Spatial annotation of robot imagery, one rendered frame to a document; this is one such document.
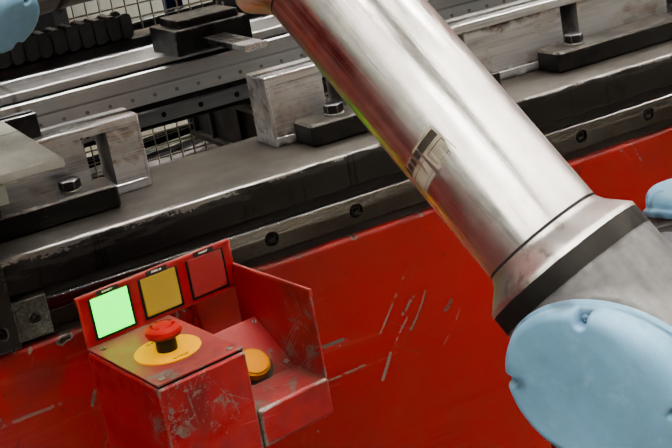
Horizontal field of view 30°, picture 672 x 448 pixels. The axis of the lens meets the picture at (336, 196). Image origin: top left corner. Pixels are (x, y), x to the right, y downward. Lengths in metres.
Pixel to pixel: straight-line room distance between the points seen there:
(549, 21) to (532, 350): 1.15
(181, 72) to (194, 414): 0.72
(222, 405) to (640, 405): 0.65
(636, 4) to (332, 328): 0.71
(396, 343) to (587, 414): 0.93
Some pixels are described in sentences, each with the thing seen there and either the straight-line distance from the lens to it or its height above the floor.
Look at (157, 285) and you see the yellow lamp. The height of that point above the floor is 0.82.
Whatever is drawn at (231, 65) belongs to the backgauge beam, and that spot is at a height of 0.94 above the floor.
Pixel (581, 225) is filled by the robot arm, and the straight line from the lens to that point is 0.77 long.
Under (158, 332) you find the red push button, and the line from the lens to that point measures 1.32.
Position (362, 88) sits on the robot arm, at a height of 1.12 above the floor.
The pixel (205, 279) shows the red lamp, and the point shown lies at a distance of 1.45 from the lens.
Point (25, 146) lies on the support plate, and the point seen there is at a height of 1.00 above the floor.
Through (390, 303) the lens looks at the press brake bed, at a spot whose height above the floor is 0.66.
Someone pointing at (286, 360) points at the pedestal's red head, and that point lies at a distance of 1.43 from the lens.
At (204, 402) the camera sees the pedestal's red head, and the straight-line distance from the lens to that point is 1.30.
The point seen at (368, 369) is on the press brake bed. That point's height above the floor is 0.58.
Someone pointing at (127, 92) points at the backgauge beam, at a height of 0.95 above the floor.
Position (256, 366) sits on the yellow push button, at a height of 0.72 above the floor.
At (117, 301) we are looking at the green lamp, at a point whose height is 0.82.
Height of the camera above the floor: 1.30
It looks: 17 degrees down
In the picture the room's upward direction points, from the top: 10 degrees counter-clockwise
